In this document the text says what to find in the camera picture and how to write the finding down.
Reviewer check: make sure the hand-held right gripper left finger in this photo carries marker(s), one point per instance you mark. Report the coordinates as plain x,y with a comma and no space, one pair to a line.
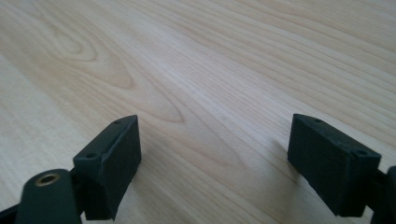
107,174

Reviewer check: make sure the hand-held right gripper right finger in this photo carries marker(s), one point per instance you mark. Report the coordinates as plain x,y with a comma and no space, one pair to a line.
333,168

